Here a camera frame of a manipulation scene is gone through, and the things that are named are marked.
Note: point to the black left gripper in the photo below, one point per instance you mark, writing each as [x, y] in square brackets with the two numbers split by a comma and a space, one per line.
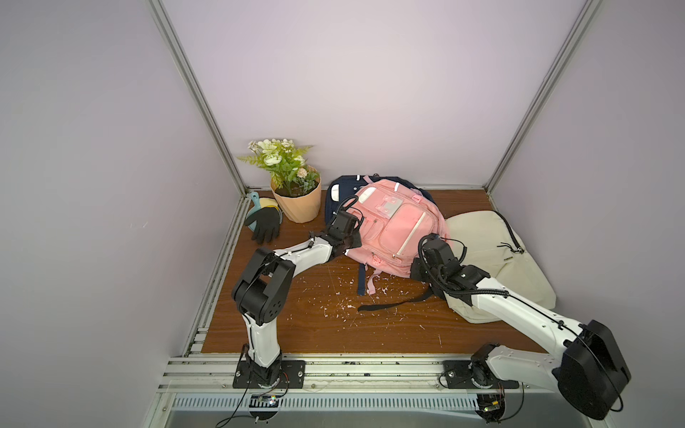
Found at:
[357, 242]

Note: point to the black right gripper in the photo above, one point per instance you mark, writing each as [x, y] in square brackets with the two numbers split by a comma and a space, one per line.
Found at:
[433, 252]

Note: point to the pink backpack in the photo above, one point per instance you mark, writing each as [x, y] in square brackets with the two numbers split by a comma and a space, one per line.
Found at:
[396, 218]

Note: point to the cream canvas backpack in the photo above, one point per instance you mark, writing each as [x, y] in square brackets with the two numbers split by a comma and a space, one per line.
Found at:
[491, 244]

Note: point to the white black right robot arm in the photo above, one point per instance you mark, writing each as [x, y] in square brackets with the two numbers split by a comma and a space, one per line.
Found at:
[581, 362]

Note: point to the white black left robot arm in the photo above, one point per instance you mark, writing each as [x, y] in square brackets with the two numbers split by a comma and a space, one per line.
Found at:
[261, 292]

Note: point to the navy blue backpack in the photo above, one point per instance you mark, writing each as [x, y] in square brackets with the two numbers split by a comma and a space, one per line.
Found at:
[346, 186]

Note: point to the terracotta flower pot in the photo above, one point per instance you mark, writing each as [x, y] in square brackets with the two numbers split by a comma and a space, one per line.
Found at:
[303, 208]

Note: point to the black work glove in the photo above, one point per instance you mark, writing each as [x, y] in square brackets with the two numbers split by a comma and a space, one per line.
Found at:
[265, 224]

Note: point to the yellow sponge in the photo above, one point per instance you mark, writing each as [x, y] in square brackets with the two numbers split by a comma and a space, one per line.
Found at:
[268, 203]

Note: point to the green white artificial plant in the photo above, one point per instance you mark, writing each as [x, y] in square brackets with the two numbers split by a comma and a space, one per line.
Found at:
[290, 173]

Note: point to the left corner aluminium profile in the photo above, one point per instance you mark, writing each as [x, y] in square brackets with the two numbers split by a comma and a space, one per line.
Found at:
[186, 71]

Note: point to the corner aluminium profile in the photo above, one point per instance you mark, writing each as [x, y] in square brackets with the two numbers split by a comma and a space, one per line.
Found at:
[186, 71]
[560, 63]

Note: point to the right corner aluminium profile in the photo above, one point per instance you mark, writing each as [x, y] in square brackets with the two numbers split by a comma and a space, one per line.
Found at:
[560, 63]

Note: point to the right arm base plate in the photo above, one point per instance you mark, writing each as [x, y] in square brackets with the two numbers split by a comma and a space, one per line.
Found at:
[461, 374]

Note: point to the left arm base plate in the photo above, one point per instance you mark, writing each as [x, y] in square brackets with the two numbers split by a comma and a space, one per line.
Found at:
[280, 375]

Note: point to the right circuit board with cable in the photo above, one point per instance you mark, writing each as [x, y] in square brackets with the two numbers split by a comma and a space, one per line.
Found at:
[497, 408]

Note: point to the circuit board with cable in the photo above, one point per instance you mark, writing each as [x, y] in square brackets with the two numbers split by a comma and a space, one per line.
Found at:
[258, 409]
[497, 408]

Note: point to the left circuit board with cable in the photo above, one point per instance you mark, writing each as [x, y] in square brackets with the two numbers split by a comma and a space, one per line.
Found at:
[258, 409]

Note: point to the aluminium mounting rail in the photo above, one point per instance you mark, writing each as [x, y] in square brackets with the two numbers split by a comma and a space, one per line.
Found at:
[363, 372]

